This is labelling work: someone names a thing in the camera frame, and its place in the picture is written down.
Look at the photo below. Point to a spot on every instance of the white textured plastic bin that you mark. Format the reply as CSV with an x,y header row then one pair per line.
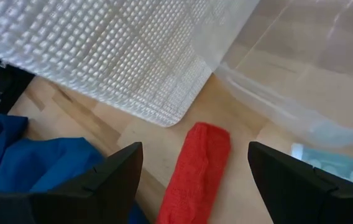
x,y
102,46

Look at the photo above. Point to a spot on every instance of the clear plastic container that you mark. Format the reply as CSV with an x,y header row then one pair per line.
x,y
304,77

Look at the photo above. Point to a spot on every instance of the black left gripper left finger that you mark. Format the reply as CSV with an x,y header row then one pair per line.
x,y
102,193

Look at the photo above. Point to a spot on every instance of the red bandage roll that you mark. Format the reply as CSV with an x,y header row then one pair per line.
x,y
195,174

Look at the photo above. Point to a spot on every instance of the blue cloth garment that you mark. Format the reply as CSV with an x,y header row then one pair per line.
x,y
39,161

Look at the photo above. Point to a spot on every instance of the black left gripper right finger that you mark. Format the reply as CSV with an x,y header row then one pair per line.
x,y
300,199

